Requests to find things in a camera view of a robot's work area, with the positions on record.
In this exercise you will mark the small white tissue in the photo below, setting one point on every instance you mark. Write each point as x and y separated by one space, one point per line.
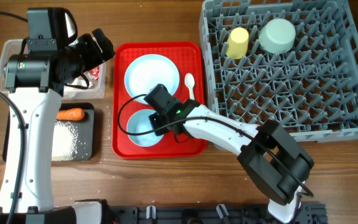
82 83

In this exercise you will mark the light blue bowl with scrap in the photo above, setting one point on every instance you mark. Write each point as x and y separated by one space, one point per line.
277 36

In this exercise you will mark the orange carrot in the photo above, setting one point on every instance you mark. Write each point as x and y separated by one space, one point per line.
74 114

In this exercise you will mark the white plastic spoon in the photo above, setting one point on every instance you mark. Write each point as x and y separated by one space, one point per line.
190 83

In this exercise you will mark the grey plastic dishwasher rack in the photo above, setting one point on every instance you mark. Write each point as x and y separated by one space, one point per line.
311 90

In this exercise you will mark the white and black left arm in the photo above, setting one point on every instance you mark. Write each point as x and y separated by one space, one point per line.
35 78

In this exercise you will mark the white rice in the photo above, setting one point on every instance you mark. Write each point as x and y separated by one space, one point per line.
68 142

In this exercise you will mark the light blue plate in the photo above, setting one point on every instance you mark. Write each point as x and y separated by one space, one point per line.
146 71

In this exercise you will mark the red plastic tray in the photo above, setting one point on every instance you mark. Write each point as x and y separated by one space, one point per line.
186 55

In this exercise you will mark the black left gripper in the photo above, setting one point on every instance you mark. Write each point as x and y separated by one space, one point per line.
96 47

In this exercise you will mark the clear plastic bin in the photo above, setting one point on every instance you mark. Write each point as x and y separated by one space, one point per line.
12 47

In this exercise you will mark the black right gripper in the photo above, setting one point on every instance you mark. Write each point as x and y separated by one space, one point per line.
154 119

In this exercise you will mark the red snack wrapper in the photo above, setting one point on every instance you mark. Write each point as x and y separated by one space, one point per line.
94 73

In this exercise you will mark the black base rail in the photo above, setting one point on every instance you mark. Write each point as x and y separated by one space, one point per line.
255 213

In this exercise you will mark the light blue rice bowl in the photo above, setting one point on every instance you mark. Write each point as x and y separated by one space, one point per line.
138 123

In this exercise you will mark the yellow plastic cup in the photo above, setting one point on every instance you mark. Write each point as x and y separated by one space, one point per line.
237 43

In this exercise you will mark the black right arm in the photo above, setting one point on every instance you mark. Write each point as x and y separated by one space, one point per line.
274 161

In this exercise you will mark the black plastic tray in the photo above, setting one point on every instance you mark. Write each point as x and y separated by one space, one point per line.
85 126

